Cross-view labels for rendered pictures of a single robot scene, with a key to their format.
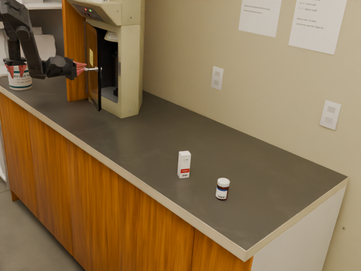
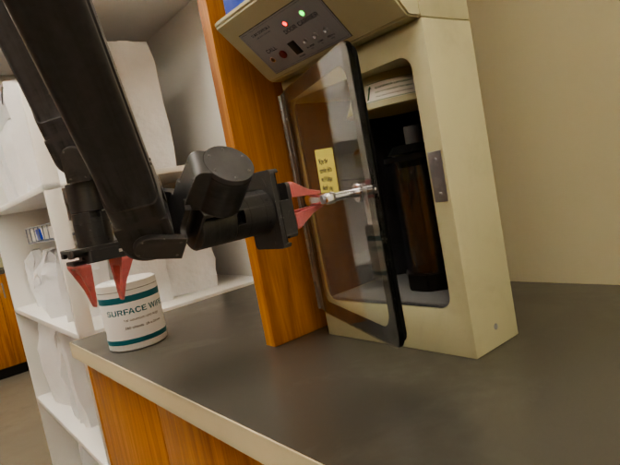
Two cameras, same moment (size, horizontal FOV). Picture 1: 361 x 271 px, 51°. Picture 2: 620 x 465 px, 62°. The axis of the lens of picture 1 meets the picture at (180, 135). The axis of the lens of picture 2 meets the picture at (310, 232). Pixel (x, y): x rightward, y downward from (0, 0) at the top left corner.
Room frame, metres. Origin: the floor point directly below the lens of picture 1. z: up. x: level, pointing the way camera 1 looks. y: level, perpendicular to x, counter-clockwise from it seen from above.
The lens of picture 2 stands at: (1.09, 0.42, 1.22)
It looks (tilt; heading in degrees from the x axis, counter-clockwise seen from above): 5 degrees down; 8
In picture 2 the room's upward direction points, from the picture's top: 11 degrees counter-clockwise
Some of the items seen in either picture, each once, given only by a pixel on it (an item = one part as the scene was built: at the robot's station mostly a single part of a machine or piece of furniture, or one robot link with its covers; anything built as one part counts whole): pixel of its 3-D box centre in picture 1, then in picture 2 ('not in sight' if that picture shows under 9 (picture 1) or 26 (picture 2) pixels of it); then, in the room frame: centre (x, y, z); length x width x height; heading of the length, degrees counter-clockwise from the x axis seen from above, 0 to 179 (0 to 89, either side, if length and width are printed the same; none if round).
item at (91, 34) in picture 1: (92, 65); (333, 201); (1.88, 0.48, 1.19); 0.30 x 0.01 x 0.40; 25
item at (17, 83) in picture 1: (19, 75); (132, 310); (2.19, 1.00, 1.02); 0.13 x 0.13 x 0.15
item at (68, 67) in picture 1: (64, 69); (250, 213); (1.74, 0.57, 1.20); 0.07 x 0.07 x 0.10; 46
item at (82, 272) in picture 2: (14, 69); (97, 277); (1.89, 0.88, 1.14); 0.07 x 0.07 x 0.09; 46
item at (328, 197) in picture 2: (88, 67); (331, 196); (1.80, 0.47, 1.20); 0.10 x 0.05 x 0.03; 25
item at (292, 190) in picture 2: (78, 68); (294, 207); (1.79, 0.52, 1.20); 0.09 x 0.07 x 0.07; 136
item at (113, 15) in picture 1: (92, 10); (305, 19); (1.88, 0.47, 1.46); 0.32 x 0.11 x 0.10; 46
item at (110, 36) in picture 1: (121, 33); (399, 91); (1.98, 0.34, 1.34); 0.18 x 0.18 x 0.05
